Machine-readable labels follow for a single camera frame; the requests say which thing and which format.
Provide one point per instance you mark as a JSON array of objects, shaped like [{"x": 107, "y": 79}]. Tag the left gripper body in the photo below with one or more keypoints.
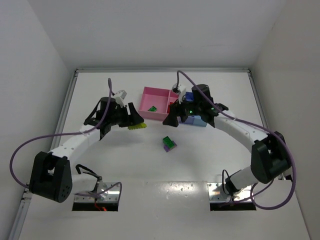
[{"x": 127, "y": 115}]

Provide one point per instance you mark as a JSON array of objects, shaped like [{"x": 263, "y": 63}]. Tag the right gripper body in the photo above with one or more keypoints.
[{"x": 178, "y": 112}]

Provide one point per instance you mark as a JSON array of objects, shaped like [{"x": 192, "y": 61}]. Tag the yellow-green lego plate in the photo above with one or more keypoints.
[{"x": 137, "y": 126}]

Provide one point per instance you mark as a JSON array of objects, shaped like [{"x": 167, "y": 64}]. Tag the red lego brick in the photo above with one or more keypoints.
[{"x": 171, "y": 107}]

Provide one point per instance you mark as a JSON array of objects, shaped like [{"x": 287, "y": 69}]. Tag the green lego brick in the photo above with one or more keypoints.
[
  {"x": 168, "y": 142},
  {"x": 152, "y": 109}
]

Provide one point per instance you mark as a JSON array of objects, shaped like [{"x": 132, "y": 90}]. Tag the purple lego brick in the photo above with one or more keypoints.
[{"x": 168, "y": 149}]

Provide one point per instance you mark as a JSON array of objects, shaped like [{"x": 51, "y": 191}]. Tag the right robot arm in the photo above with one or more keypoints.
[{"x": 268, "y": 156}]

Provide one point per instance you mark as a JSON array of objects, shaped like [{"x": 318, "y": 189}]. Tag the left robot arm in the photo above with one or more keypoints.
[{"x": 51, "y": 175}]

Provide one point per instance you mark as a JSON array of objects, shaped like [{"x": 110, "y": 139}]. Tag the dark blue container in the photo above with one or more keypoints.
[{"x": 190, "y": 119}]

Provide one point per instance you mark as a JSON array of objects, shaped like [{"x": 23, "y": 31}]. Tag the light blue container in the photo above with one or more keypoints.
[{"x": 197, "y": 121}]

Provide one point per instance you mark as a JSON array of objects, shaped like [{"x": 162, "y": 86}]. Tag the pink small container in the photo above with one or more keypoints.
[{"x": 172, "y": 97}]

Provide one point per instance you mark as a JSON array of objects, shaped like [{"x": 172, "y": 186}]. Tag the pink large container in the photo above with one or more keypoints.
[{"x": 157, "y": 97}]

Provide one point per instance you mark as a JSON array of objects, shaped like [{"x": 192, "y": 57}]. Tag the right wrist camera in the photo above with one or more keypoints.
[{"x": 180, "y": 90}]

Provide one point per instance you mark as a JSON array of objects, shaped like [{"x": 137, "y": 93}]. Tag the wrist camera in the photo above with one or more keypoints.
[
  {"x": 180, "y": 90},
  {"x": 120, "y": 97}
]

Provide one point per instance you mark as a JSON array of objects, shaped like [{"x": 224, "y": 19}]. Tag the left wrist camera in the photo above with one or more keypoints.
[{"x": 120, "y": 97}]

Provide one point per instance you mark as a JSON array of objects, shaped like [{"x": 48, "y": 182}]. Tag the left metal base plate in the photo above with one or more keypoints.
[{"x": 106, "y": 193}]

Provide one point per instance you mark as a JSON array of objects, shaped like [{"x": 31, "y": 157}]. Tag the metal base plate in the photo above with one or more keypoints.
[
  {"x": 106, "y": 193},
  {"x": 217, "y": 196}
]

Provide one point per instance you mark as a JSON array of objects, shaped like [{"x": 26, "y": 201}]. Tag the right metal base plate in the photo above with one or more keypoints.
[{"x": 217, "y": 196}]

